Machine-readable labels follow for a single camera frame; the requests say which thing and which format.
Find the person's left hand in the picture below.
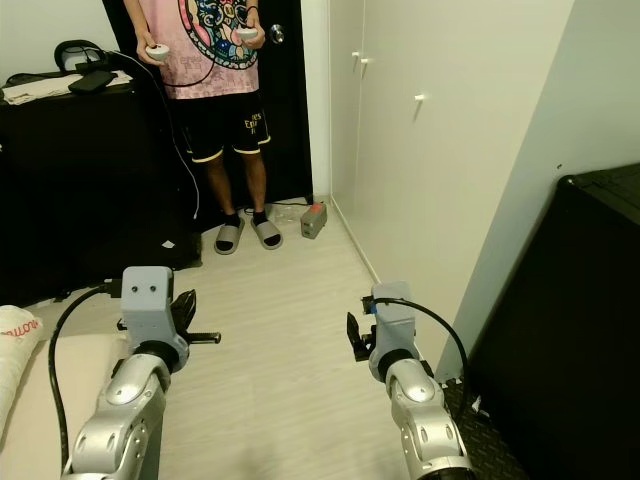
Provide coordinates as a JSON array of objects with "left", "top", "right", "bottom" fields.
[{"left": 237, "top": 18, "right": 266, "bottom": 46}]

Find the cream sheeted mattress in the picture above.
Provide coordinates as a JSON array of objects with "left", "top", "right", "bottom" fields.
[{"left": 0, "top": 332, "right": 133, "bottom": 480}]

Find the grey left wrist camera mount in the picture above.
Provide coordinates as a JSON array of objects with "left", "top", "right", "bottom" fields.
[{"left": 121, "top": 265, "right": 183, "bottom": 361}]

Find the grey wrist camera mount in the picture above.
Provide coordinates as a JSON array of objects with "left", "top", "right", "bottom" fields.
[
  {"left": 367, "top": 282, "right": 421, "bottom": 363},
  {"left": 121, "top": 265, "right": 183, "bottom": 361}
]

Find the white folded cloth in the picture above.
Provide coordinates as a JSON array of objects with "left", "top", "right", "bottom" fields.
[{"left": 2, "top": 72, "right": 133, "bottom": 106}]

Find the black flat device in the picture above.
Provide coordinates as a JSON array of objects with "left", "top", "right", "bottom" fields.
[{"left": 69, "top": 69, "right": 118, "bottom": 97}]

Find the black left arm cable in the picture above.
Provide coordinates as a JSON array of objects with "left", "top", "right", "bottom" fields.
[{"left": 49, "top": 282, "right": 127, "bottom": 476}]

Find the white wardrobe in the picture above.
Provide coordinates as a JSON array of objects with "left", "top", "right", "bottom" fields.
[{"left": 322, "top": 0, "right": 640, "bottom": 383}]

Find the black headset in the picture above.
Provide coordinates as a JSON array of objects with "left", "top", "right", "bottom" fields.
[{"left": 54, "top": 40, "right": 108, "bottom": 77}]

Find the person in pink shirt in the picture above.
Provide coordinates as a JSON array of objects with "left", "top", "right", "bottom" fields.
[{"left": 125, "top": 0, "right": 286, "bottom": 229}]

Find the cream cartoon print blanket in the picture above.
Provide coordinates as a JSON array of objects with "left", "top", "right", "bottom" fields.
[{"left": 0, "top": 305, "right": 43, "bottom": 401}]

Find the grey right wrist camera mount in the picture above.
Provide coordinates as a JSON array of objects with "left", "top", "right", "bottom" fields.
[{"left": 367, "top": 282, "right": 421, "bottom": 363}]

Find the black diamond plate case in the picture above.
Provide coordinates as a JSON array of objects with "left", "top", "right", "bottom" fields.
[{"left": 445, "top": 165, "right": 640, "bottom": 480}]

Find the grey box red top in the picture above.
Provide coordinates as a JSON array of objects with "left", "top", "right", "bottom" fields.
[{"left": 299, "top": 199, "right": 330, "bottom": 240}]

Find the black cabinet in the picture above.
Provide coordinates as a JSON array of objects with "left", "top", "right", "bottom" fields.
[{"left": 0, "top": 70, "right": 206, "bottom": 306}]

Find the grey slipper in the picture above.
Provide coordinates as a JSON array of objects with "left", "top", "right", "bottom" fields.
[
  {"left": 213, "top": 214, "right": 247, "bottom": 255},
  {"left": 251, "top": 212, "right": 287, "bottom": 250}
]

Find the person's right hand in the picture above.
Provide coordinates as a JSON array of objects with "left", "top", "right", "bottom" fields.
[{"left": 140, "top": 36, "right": 173, "bottom": 61}]

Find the white hanging cable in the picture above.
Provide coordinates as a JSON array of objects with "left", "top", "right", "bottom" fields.
[{"left": 105, "top": 50, "right": 203, "bottom": 219}]

